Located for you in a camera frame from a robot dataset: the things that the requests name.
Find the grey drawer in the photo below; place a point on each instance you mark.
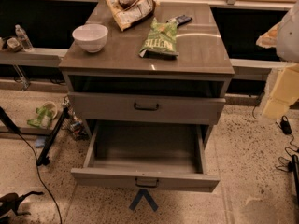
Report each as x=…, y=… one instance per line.
x=133, y=155
x=147, y=108

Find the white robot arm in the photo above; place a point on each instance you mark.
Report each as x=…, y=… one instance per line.
x=284, y=36

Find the grey drawer cabinet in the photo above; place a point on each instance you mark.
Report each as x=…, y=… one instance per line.
x=202, y=68

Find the green chip bag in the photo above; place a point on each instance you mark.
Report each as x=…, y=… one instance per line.
x=161, y=40

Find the white ceramic bowl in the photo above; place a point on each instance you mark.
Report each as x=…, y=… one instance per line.
x=91, y=37

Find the dark blue snack wrapper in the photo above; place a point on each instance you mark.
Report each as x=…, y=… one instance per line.
x=180, y=20

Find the beige crumpled chip bag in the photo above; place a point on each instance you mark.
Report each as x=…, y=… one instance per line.
x=127, y=13

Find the green and white cloth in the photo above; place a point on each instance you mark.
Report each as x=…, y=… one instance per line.
x=44, y=115

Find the black tripod leg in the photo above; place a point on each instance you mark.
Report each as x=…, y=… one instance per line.
x=43, y=158

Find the yellow foam padding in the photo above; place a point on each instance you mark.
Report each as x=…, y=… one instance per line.
x=284, y=93

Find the clear plastic water bottle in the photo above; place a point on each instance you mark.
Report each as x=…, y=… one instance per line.
x=24, y=39

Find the black power adapter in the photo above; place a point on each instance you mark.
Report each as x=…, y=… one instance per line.
x=285, y=125

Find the small bowl on shelf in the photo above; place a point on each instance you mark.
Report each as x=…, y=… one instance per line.
x=11, y=44

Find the dark object bottom left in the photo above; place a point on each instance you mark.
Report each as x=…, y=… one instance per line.
x=12, y=201

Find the wire basket with clutter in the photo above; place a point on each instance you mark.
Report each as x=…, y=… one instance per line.
x=72, y=123

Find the right grey shelf rail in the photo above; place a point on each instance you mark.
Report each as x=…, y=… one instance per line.
x=254, y=69

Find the grey shelf rail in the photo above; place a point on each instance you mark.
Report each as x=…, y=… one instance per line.
x=40, y=57
x=254, y=69

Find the left grey shelf rail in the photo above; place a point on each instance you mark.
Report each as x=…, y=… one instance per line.
x=40, y=57

